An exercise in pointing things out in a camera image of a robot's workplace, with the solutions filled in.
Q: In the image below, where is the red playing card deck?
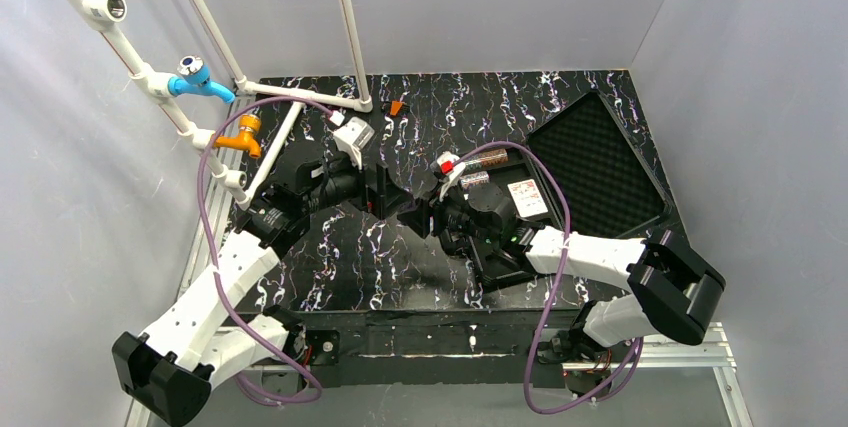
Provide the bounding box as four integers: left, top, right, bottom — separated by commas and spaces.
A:
507, 178, 548, 219

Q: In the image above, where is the black poker set case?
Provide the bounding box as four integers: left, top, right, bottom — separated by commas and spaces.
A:
456, 92, 672, 290

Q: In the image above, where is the orange black poker chip stack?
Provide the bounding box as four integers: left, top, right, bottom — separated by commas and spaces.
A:
468, 148, 509, 170

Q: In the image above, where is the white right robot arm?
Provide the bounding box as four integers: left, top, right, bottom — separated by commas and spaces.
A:
398, 183, 726, 347

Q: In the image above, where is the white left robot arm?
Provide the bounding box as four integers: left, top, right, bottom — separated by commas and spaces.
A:
112, 145, 414, 426

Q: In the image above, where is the small orange black clip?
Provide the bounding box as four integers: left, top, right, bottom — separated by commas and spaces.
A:
381, 100, 409, 118

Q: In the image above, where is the orange plastic faucet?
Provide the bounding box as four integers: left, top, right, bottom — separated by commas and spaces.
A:
214, 114, 262, 159

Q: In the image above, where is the blue plastic faucet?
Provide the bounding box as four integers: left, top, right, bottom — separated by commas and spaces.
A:
167, 55, 236, 104

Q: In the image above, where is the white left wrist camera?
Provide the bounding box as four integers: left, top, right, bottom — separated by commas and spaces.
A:
332, 117, 375, 171

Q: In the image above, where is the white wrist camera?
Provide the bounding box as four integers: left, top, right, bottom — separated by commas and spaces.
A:
332, 117, 375, 171
430, 151, 467, 202

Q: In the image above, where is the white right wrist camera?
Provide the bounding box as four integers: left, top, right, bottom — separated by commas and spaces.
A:
430, 151, 467, 202

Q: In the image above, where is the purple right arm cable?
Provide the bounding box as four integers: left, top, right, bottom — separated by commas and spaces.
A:
457, 140, 645, 417

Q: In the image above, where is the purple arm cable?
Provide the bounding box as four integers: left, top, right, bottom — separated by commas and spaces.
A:
457, 140, 645, 417
197, 95, 333, 409

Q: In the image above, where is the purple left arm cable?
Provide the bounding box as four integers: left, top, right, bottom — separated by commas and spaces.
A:
197, 95, 333, 409

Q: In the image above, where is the aluminium rail frame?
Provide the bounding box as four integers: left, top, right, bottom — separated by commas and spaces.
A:
125, 95, 755, 427

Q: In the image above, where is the white pvc pipe frame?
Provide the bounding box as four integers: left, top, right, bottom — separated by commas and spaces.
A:
67, 0, 373, 208

